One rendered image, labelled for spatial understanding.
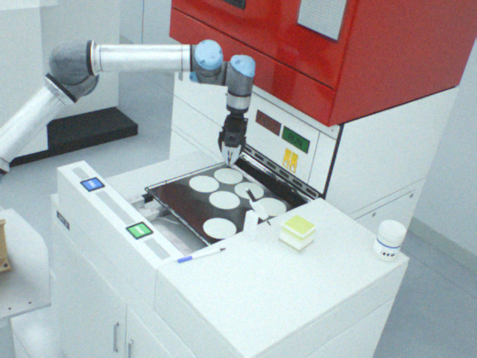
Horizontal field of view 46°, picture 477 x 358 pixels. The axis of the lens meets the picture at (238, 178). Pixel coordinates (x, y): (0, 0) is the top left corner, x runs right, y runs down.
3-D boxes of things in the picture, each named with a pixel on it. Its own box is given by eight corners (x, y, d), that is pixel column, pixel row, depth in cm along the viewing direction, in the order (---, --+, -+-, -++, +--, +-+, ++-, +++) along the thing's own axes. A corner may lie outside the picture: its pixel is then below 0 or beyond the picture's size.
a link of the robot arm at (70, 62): (39, 30, 149) (223, 30, 152) (51, 44, 160) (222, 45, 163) (38, 72, 148) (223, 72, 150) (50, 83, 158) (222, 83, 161)
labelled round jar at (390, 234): (381, 242, 162) (390, 216, 157) (401, 256, 158) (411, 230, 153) (367, 250, 158) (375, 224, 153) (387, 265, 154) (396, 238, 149)
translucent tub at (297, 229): (291, 231, 161) (296, 212, 157) (313, 244, 157) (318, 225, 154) (276, 242, 156) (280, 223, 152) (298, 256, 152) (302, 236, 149)
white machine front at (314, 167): (175, 127, 236) (182, 35, 215) (317, 230, 188) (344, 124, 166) (169, 129, 234) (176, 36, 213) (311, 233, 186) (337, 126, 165)
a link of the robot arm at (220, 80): (191, 48, 162) (229, 53, 162) (191, 60, 173) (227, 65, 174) (188, 74, 161) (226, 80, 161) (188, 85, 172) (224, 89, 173)
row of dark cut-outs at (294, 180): (231, 140, 206) (232, 134, 205) (318, 199, 180) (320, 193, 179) (229, 140, 206) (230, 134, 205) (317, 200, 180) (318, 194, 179)
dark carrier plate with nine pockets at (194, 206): (230, 163, 203) (230, 162, 202) (298, 212, 182) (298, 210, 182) (150, 189, 182) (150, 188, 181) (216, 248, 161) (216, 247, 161)
